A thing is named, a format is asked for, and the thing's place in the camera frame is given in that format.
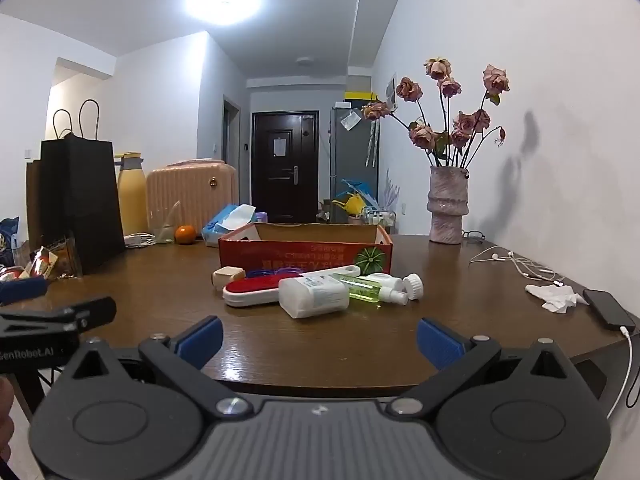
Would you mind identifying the dark entrance door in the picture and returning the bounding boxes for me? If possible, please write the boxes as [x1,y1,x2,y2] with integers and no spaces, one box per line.
[251,111,320,224]

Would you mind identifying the grey refrigerator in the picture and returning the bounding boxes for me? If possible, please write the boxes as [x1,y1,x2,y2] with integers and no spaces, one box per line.
[329,102,380,222]

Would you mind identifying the round ceiling light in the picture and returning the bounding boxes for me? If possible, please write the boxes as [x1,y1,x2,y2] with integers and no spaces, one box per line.
[184,0,264,26]

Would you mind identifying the black paper bag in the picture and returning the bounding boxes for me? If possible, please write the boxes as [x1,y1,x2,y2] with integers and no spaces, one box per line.
[40,100,126,275]

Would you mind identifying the yellow watering can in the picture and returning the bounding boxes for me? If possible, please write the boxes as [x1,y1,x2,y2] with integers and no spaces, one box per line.
[332,194,369,217]

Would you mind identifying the yellow thermos bottle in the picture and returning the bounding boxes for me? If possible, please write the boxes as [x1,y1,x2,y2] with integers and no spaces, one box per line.
[116,152,147,237]

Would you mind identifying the red cardboard box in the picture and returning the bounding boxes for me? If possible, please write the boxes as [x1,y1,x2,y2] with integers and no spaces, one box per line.
[218,222,394,282]

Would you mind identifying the white charging cable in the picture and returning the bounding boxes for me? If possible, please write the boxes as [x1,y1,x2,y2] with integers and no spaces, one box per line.
[606,326,637,419]

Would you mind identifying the blue tissue pack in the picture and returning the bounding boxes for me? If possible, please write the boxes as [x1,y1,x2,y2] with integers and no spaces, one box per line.
[201,204,257,247]

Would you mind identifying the white earphones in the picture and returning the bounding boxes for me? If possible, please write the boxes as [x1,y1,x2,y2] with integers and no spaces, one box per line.
[469,249,565,282]

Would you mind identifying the pink suitcase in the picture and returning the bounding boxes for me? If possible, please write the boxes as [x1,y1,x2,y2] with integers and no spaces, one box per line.
[146,159,239,241]

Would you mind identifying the dried pink roses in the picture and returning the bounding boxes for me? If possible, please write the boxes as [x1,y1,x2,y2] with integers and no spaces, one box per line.
[362,57,511,169]

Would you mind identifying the white wipes pack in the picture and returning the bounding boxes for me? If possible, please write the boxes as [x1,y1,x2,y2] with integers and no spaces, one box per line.
[278,277,351,320]

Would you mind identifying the blue bag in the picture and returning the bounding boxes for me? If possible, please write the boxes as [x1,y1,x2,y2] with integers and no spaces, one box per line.
[0,217,21,267]

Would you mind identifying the black phone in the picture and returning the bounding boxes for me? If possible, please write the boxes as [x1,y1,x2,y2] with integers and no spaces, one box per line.
[582,288,639,332]

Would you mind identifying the crumpled white tissue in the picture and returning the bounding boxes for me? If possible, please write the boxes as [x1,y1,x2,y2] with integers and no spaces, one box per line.
[524,282,591,315]

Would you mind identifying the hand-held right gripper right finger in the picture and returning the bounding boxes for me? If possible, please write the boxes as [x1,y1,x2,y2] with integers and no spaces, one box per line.
[390,317,568,417]

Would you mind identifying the pink ceramic vase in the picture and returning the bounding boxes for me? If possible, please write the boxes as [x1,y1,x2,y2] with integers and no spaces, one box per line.
[427,165,470,245]

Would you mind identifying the small beige box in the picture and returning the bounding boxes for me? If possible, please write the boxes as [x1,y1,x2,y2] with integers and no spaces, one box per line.
[212,266,246,291]

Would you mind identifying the snack packets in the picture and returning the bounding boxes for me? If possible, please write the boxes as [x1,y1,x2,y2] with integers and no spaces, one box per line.
[29,238,82,281]

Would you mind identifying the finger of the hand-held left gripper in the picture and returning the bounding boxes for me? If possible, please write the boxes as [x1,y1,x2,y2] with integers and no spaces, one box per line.
[0,277,48,306]
[0,296,117,335]

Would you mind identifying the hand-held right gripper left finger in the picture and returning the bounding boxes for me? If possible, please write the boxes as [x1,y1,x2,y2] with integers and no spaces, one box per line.
[70,316,253,418]

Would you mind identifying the white round lid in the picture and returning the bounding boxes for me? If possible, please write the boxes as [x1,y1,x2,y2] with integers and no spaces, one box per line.
[402,273,425,301]

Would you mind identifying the red and white lint brush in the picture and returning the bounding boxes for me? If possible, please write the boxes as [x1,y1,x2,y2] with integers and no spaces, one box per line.
[222,265,361,307]

